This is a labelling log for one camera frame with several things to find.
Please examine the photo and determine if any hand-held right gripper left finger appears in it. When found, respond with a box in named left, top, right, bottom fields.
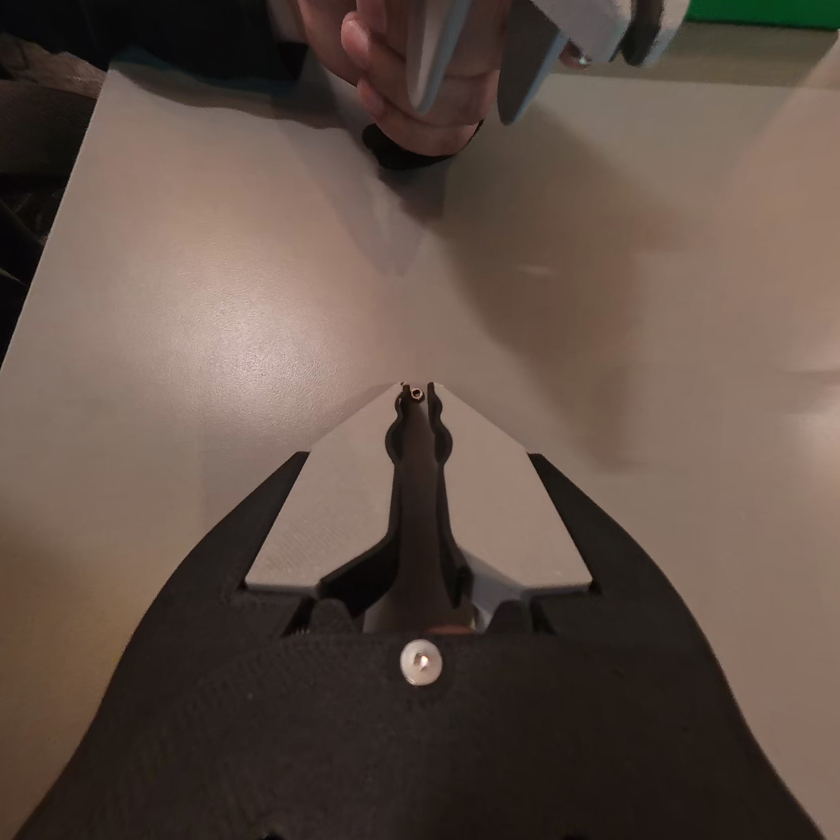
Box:
left=246, top=381, right=421, bottom=622

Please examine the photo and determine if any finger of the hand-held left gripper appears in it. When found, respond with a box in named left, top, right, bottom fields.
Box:
left=497, top=0, right=571, bottom=127
left=406, top=0, right=471, bottom=117

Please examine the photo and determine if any person's left hand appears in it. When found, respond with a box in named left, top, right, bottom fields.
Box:
left=297, top=0, right=595, bottom=158

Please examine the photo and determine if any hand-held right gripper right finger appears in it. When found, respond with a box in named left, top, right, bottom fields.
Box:
left=425, top=381, right=592, bottom=632

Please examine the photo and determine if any green object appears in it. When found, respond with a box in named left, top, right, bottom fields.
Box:
left=686, top=0, right=840, bottom=32

